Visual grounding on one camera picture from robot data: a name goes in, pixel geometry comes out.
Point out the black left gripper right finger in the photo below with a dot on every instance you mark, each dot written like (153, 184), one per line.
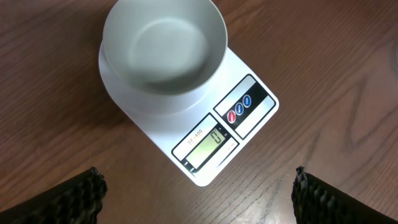
(317, 202)

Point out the grey round bowl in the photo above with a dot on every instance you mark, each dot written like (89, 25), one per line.
(166, 47)

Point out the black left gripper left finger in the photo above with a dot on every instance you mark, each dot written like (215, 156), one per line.
(75, 201)

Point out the white digital kitchen scale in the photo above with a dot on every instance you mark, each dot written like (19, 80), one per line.
(201, 131)

